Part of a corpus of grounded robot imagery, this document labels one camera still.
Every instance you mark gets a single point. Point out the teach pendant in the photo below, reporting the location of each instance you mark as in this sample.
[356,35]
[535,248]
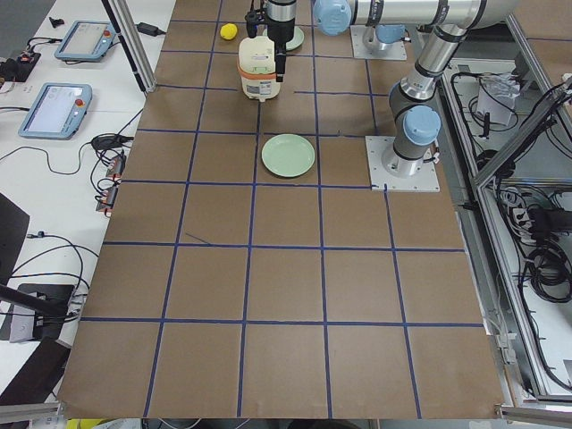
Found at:
[86,41]
[57,112]

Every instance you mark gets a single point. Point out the yellow toy bell pepper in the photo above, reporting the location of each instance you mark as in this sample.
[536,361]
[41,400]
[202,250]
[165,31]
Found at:
[229,31]

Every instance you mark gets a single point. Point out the green plate near arm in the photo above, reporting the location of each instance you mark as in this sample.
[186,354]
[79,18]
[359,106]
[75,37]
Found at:
[288,155]
[292,40]

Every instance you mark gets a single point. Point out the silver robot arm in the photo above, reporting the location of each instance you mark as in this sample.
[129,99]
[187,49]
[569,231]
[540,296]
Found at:
[417,124]
[451,21]

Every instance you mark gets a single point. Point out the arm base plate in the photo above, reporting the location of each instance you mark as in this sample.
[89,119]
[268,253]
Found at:
[389,172]
[383,42]

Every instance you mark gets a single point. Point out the white rice cooker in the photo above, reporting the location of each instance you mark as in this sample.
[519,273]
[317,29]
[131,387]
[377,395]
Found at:
[256,67]

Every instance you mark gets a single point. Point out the upper teach pendant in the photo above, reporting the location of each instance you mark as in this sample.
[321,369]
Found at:
[86,41]

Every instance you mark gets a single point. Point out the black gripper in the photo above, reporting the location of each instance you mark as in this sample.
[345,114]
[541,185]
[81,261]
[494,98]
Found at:
[281,22]

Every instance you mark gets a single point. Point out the aluminium frame post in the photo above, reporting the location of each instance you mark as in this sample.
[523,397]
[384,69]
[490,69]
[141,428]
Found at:
[121,19]

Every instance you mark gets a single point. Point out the lower teach pendant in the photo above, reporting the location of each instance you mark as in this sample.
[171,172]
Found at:
[57,112]

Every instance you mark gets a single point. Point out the black power adapter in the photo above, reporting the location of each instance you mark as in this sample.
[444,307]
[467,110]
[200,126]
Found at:
[149,29]

